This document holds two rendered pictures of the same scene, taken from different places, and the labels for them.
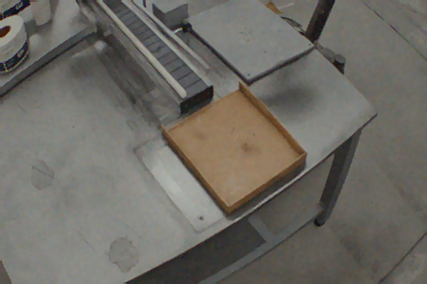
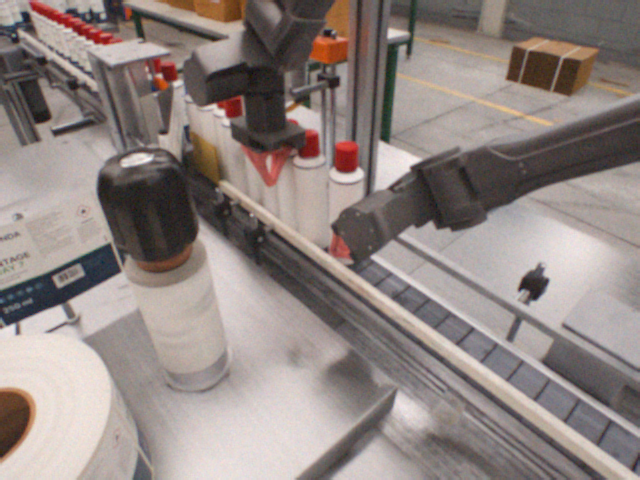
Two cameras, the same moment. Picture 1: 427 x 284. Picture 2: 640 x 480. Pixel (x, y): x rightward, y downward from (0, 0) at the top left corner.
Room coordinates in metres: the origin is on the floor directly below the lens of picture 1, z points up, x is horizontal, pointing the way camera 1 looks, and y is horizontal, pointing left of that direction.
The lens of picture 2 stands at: (1.04, 0.57, 1.36)
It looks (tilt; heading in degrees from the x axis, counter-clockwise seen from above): 39 degrees down; 351
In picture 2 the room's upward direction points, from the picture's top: straight up
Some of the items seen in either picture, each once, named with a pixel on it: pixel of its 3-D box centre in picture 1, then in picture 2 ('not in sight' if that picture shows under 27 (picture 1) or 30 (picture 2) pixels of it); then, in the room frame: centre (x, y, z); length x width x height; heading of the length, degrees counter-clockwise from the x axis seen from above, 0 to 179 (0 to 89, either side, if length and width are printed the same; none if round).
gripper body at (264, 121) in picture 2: not in sight; (265, 112); (1.61, 0.56, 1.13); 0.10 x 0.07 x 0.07; 33
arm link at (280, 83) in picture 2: not in sight; (258, 68); (1.61, 0.57, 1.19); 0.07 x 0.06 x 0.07; 123
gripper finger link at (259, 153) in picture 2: not in sight; (264, 155); (1.62, 0.57, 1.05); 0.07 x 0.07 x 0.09; 33
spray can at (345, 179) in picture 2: not in sight; (345, 206); (1.57, 0.45, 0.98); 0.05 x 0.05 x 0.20
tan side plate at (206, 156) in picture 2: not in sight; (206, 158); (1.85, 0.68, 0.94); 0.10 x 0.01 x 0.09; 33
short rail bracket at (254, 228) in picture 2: not in sight; (256, 242); (1.62, 0.60, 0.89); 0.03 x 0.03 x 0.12; 33
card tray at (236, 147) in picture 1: (234, 142); not in sight; (0.78, -0.06, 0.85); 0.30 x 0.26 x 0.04; 33
